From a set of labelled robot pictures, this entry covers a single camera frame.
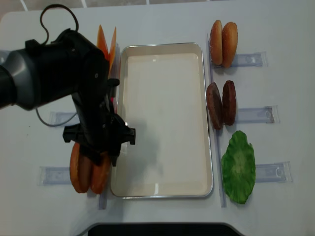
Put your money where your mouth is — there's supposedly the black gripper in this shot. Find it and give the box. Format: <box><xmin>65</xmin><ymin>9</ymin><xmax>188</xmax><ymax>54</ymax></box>
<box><xmin>63</xmin><ymin>108</ymin><xmax>136</xmax><ymax>165</ymax></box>

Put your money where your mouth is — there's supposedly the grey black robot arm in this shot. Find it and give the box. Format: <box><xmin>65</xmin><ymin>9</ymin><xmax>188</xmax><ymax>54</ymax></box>
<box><xmin>0</xmin><ymin>29</ymin><xmax>136</xmax><ymax>164</ymax></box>

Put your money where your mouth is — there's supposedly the clear acrylic tomato holder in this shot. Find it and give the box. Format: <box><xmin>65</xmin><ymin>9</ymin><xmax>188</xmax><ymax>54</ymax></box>
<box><xmin>49</xmin><ymin>112</ymin><xmax>80</xmax><ymax>127</ymax></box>

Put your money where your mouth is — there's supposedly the clear acrylic bread holder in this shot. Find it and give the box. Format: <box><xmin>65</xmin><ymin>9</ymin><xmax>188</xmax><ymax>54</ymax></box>
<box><xmin>37</xmin><ymin>167</ymin><xmax>71</xmax><ymax>186</ymax></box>

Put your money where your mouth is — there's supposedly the orange cheese slice right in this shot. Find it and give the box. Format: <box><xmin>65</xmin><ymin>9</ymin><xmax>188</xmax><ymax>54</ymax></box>
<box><xmin>109</xmin><ymin>28</ymin><xmax>117</xmax><ymax>72</ymax></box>

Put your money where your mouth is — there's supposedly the orange cheese slice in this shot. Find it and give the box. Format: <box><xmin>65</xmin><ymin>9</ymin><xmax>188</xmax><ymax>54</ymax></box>
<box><xmin>109</xmin><ymin>28</ymin><xmax>117</xmax><ymax>72</ymax></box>
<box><xmin>96</xmin><ymin>25</ymin><xmax>109</xmax><ymax>60</ymax></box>

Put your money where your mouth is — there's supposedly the orange cheese slice left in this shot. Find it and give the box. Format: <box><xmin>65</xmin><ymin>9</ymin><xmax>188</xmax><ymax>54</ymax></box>
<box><xmin>96</xmin><ymin>25</ymin><xmax>109</xmax><ymax>60</ymax></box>

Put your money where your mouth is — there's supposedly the brown meat patty inner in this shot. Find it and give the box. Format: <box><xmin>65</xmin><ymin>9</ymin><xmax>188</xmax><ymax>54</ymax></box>
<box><xmin>206</xmin><ymin>82</ymin><xmax>223</xmax><ymax>130</ymax></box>

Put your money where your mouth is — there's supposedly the brown meat patty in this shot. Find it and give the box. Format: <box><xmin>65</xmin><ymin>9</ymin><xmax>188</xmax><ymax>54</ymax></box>
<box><xmin>206</xmin><ymin>82</ymin><xmax>223</xmax><ymax>130</ymax></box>
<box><xmin>222</xmin><ymin>80</ymin><xmax>237</xmax><ymax>126</ymax></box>

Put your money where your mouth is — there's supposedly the brown meat patty outer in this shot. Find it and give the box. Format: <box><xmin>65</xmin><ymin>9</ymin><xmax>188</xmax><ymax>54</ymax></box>
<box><xmin>222</xmin><ymin>80</ymin><xmax>237</xmax><ymax>126</ymax></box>

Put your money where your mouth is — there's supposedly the green lettuce leaf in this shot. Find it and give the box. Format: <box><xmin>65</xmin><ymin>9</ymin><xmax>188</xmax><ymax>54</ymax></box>
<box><xmin>221</xmin><ymin>130</ymin><xmax>256</xmax><ymax>204</ymax></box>

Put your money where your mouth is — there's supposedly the clear acrylic lettuce holder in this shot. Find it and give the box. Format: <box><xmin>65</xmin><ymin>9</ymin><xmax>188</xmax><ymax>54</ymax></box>
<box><xmin>255</xmin><ymin>161</ymin><xmax>293</xmax><ymax>183</ymax></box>

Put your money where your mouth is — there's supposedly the white metal tray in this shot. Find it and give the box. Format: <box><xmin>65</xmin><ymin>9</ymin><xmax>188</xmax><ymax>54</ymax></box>
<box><xmin>110</xmin><ymin>43</ymin><xmax>213</xmax><ymax>199</ymax></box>

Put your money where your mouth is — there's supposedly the black monitor edge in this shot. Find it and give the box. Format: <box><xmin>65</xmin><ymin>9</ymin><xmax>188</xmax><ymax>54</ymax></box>
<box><xmin>88</xmin><ymin>223</ymin><xmax>240</xmax><ymax>236</ymax></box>

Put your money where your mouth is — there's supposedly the bun half inner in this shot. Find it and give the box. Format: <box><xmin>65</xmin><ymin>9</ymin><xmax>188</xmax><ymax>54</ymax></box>
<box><xmin>209</xmin><ymin>20</ymin><xmax>222</xmax><ymax>65</ymax></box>

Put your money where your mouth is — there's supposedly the bun half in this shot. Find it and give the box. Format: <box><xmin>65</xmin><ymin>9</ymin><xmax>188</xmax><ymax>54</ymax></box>
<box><xmin>222</xmin><ymin>22</ymin><xmax>238</xmax><ymax>68</ymax></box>
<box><xmin>209</xmin><ymin>20</ymin><xmax>222</xmax><ymax>65</ymax></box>

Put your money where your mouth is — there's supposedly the bun half outer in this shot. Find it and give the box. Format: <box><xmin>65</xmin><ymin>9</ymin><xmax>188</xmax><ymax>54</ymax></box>
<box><xmin>222</xmin><ymin>22</ymin><xmax>238</xmax><ymax>68</ymax></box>

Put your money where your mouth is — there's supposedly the clear acrylic patty holder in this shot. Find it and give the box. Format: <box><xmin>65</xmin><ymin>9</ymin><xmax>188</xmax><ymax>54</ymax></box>
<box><xmin>235</xmin><ymin>106</ymin><xmax>280</xmax><ymax>123</ymax></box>

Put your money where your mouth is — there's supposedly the clear acrylic bun holder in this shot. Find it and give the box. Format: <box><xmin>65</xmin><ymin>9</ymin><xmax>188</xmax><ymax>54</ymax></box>
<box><xmin>231</xmin><ymin>52</ymin><xmax>268</xmax><ymax>67</ymax></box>

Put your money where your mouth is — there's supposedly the grey cable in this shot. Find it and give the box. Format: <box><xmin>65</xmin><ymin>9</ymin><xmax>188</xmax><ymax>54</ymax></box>
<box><xmin>35</xmin><ymin>108</ymin><xmax>78</xmax><ymax>127</ymax></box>

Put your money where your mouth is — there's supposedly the black cable loop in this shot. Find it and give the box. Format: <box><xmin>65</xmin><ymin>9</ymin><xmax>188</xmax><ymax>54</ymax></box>
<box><xmin>39</xmin><ymin>3</ymin><xmax>80</xmax><ymax>46</ymax></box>

